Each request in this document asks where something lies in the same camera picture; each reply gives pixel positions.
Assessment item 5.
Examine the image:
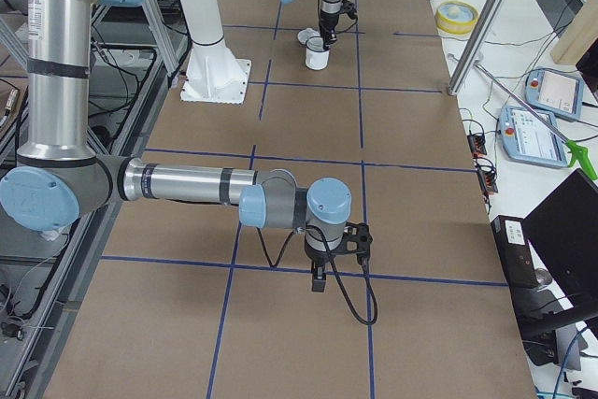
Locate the aluminium frame post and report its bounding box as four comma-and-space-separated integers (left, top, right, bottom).
448, 0, 505, 96

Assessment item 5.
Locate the black desktop box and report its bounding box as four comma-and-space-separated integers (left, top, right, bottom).
491, 215, 539, 289

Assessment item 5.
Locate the blue teach pendant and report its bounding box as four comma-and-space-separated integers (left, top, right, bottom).
525, 67, 583, 121
499, 105, 568, 168

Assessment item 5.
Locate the black monitor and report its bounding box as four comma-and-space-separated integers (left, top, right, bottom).
522, 169, 597, 302

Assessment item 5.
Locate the far blue teach pendant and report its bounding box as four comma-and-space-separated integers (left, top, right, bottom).
525, 67, 583, 121

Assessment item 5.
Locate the white enamel mug lid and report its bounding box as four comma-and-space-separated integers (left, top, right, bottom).
297, 27, 320, 46

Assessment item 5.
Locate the yellow tape roll with plate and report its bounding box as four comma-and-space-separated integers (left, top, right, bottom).
434, 0, 479, 36

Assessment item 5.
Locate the near blue teach pendant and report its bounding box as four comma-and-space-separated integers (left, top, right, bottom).
499, 105, 568, 168

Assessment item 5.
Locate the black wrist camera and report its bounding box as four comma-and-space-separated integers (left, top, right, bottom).
335, 222, 373, 267
339, 0, 358, 21

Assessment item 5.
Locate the wooden board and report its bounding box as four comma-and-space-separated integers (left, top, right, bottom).
550, 0, 598, 65

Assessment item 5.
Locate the orange black usb hub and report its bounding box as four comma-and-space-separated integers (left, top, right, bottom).
476, 165, 498, 196
467, 133, 487, 157

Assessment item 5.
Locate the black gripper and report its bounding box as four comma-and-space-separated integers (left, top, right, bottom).
305, 247, 335, 292
319, 9, 339, 50

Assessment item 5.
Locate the clear glass funnel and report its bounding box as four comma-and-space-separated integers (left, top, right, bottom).
306, 36, 329, 56

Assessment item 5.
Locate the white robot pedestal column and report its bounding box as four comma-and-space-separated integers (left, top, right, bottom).
180, 0, 251, 105

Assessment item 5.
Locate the white enamel mug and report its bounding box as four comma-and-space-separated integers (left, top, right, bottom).
305, 51, 330, 71

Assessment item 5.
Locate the silver reacher grabber tool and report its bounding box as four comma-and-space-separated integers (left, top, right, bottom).
473, 60, 597, 180

